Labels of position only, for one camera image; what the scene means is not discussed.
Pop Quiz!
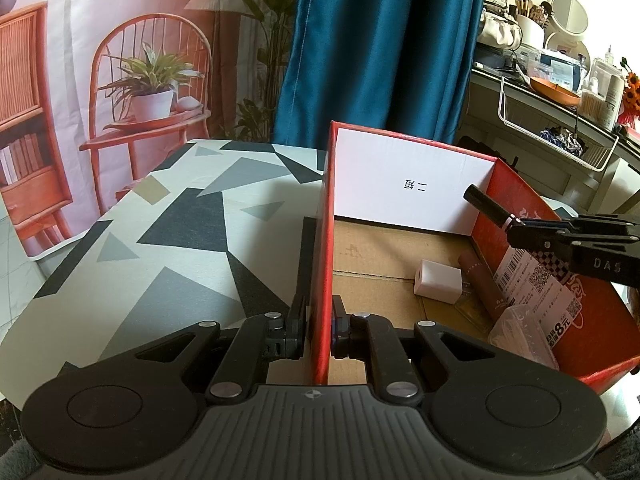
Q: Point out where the red cardboard box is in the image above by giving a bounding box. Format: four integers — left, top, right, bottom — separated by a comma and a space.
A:
310, 120, 635, 397

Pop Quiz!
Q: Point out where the clear plastic packet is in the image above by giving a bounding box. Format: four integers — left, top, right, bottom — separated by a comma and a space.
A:
487, 305, 560, 371

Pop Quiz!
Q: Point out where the round white mirror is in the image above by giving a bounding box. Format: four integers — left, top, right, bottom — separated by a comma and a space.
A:
547, 0, 590, 36

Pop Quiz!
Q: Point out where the white makeup brush holder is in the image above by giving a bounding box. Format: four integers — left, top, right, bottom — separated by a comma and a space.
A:
510, 0, 553, 50

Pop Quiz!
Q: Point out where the brown lipstick tube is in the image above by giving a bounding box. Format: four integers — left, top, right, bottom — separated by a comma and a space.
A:
457, 250, 513, 321

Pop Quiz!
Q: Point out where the white cloth bag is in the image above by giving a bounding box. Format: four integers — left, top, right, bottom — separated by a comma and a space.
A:
477, 10, 522, 47

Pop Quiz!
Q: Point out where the small white box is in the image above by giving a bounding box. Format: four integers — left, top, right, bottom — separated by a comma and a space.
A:
414, 259, 463, 304

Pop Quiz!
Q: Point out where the printed room backdrop cloth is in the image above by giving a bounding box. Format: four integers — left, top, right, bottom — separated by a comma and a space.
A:
0, 0, 312, 261

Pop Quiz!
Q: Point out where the white lotion bottle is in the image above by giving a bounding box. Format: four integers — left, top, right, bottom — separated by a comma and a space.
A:
597, 72, 626, 131

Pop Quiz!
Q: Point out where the clear glass bottle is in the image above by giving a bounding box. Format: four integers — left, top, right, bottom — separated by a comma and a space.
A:
452, 282, 493, 333

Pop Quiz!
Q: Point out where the blue curtain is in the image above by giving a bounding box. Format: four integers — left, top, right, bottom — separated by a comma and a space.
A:
272, 0, 491, 147

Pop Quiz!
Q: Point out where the grey dressing table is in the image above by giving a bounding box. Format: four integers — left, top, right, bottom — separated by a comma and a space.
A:
457, 67, 640, 216

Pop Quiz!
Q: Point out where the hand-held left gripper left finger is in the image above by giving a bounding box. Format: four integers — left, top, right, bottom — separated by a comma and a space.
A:
135, 296, 311, 401

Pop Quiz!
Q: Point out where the orange bowl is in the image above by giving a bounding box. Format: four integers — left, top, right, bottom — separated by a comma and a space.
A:
530, 76, 583, 107

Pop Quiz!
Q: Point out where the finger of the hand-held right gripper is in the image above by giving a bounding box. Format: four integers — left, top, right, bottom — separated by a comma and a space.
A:
504, 214, 640, 256

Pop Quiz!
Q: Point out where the round white cosmetic case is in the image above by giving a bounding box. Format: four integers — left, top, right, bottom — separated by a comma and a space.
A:
542, 32, 591, 68

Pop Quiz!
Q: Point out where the geometric patterned tablecloth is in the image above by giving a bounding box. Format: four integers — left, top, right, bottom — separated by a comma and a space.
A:
0, 137, 328, 403

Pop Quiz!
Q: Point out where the orange flower bouquet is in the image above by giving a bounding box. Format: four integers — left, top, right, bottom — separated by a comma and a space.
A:
619, 56, 640, 116

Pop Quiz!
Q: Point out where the cotton swab container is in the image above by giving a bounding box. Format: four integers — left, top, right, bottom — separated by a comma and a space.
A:
580, 90, 608, 123

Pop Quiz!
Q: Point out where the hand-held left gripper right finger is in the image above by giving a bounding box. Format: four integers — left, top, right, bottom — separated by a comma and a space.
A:
331, 295, 497, 403

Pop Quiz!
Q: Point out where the white wire basket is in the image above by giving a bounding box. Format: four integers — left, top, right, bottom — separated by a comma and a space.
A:
499, 76, 622, 171

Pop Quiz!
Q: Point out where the black cosmetic tube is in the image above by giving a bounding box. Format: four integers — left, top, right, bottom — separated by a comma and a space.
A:
462, 184, 523, 231

